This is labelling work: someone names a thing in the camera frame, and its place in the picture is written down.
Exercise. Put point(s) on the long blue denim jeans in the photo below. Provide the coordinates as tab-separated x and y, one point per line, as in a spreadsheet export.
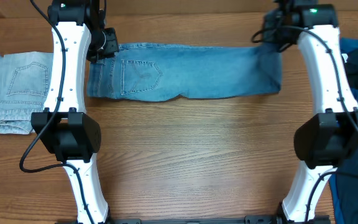
159	72

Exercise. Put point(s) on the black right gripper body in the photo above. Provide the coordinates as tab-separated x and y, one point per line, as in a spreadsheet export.
272	35

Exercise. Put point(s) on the folded light blue jeans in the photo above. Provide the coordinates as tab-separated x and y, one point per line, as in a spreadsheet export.
24	82

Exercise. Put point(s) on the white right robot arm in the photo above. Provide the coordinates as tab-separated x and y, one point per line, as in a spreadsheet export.
330	137

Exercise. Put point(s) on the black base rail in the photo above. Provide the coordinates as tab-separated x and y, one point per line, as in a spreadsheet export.
191	220

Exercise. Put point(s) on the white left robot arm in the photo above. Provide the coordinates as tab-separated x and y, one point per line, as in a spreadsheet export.
63	126

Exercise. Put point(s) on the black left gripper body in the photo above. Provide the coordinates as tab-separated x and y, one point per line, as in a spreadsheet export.
105	46

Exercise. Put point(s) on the brown cardboard wall panel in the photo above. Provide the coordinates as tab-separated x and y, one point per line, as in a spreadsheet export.
24	9

